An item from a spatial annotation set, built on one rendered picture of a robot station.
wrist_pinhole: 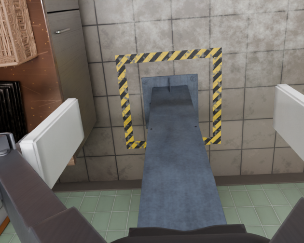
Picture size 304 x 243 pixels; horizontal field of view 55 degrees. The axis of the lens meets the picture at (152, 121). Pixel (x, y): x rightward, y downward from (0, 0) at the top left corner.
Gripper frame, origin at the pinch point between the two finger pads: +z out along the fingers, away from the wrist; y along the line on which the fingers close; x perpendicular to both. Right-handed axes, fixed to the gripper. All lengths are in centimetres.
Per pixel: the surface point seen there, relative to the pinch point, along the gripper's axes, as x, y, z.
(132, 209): -99, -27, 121
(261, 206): -100, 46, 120
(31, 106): -25, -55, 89
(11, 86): -14, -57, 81
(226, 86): -37, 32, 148
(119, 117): -53, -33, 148
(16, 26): 5, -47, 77
